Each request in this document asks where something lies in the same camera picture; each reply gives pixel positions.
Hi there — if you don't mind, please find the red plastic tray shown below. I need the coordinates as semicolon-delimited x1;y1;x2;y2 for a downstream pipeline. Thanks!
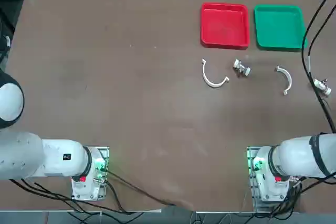
200;3;249;50

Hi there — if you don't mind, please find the small white pipe clamp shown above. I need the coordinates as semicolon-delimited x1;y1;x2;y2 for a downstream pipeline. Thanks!
274;66;293;95

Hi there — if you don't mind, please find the green plastic tray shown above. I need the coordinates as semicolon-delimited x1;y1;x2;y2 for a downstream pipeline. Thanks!
254;4;308;51

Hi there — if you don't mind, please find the large white pipe clamp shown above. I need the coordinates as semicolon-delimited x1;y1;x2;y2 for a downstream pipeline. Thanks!
201;59;230;88

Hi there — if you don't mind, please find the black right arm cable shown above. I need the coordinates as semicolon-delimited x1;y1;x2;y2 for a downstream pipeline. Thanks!
301;0;336;133

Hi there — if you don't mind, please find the black cable across table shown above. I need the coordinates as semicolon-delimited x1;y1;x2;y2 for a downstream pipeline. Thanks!
104;170;177;206

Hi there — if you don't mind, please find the metal valve with white caps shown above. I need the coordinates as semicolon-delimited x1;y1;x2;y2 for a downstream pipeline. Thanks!
233;59;252;77
314;78;332;96

